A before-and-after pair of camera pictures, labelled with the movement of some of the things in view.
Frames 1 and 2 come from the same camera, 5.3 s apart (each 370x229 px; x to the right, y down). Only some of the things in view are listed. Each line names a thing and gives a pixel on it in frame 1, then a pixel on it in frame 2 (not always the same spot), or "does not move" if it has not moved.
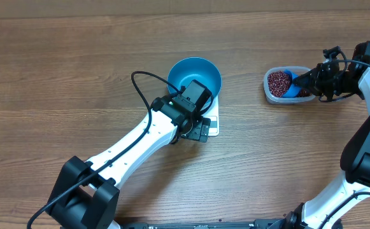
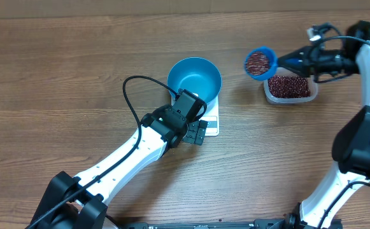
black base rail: [213, 224] does not move
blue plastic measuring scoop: [294, 90] -> [272, 58]
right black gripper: [311, 79] -> [307, 58]
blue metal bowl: [188, 69] does not move
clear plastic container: [279, 87] does not move
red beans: [279, 83] does not move
